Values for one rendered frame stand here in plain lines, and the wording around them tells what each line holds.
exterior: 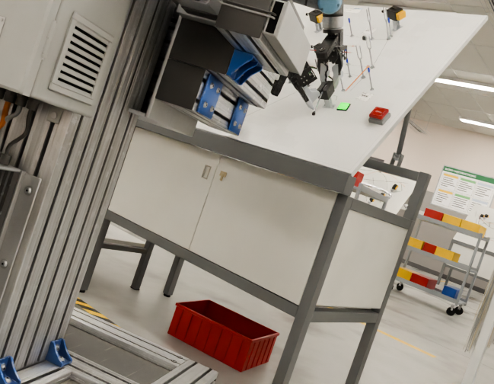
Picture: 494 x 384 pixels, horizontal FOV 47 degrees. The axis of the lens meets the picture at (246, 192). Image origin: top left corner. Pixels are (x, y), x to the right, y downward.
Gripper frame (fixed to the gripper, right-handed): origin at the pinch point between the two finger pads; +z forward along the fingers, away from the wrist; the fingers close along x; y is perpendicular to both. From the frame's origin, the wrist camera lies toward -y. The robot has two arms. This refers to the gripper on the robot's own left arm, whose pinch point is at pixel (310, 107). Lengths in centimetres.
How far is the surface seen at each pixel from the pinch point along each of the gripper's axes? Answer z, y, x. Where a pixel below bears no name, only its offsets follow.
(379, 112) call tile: 11.9, 18.8, -9.5
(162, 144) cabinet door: -8, -60, 40
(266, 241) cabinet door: 26, -39, -18
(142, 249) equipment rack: 40, -107, 66
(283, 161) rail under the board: 7.3, -18.0, -10.5
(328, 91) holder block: 0.8, 8.8, 5.3
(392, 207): 425, 51, 557
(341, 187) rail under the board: 17.0, -6.2, -30.6
